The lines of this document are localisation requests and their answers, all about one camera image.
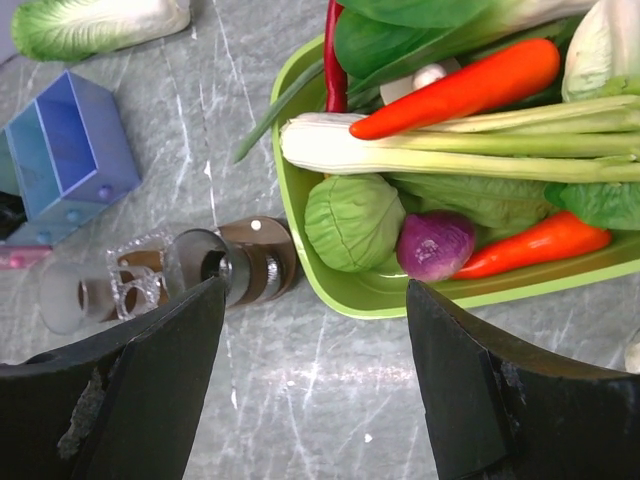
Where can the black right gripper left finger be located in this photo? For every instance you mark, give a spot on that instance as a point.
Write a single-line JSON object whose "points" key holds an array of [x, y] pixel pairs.
{"points": [[124, 403]]}

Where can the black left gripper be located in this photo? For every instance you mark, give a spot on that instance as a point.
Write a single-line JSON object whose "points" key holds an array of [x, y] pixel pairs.
{"points": [[12, 214]]}

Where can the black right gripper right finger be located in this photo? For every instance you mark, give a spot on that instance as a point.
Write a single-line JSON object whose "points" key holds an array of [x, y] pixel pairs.
{"points": [[498, 407]]}

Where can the frosted clear glass cup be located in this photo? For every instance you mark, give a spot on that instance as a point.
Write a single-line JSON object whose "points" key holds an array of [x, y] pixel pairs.
{"points": [[74, 296]]}

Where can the clear textured plastic holder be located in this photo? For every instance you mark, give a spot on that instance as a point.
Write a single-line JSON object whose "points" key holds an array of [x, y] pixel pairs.
{"points": [[136, 272]]}

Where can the dark glass cup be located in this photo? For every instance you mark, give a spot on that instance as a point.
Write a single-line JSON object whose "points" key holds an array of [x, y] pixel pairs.
{"points": [[195, 256]]}

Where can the brown wooden tray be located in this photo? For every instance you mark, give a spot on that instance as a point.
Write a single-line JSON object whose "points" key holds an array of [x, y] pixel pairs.
{"points": [[263, 255]]}

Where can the pink drawer box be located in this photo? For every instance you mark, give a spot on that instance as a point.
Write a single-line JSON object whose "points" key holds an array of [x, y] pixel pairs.
{"points": [[21, 257]]}

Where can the teal drawer box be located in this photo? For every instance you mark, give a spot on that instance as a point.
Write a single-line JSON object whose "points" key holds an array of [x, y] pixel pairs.
{"points": [[31, 233]]}

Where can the purple drawer box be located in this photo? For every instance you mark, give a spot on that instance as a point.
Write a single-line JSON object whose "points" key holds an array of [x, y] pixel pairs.
{"points": [[86, 139]]}

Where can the purple onion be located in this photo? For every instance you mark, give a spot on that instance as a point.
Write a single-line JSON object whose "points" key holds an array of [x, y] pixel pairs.
{"points": [[435, 245]]}

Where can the napa cabbage on table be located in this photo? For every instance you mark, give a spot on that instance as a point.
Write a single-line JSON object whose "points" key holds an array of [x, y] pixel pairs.
{"points": [[73, 30]]}

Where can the small red pepper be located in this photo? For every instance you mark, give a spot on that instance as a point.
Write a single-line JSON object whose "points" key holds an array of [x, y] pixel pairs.
{"points": [[558, 237]]}

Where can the green plastic vegetable basket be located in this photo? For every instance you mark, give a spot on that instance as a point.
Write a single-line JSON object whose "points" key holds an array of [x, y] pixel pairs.
{"points": [[372, 295]]}

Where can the round green cabbage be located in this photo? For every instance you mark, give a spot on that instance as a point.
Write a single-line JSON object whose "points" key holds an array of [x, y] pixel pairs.
{"points": [[353, 221]]}

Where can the white celery stalk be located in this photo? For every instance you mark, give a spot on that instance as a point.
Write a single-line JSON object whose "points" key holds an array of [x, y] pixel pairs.
{"points": [[590, 141]]}

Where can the red chili pepper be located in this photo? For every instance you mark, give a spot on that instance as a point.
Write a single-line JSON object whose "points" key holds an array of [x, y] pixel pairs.
{"points": [[336, 80]]}

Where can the white mushroom in basket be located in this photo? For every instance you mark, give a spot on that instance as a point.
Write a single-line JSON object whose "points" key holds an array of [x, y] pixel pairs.
{"points": [[428, 74]]}

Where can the orange carrot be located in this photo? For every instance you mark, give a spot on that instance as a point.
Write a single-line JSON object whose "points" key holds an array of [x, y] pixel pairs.
{"points": [[500, 79]]}

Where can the napa cabbage in basket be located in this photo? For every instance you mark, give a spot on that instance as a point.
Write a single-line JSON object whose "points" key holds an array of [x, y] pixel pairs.
{"points": [[603, 55]]}

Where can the bok choy in basket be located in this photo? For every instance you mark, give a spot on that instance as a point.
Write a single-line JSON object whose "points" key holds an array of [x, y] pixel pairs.
{"points": [[379, 41]]}

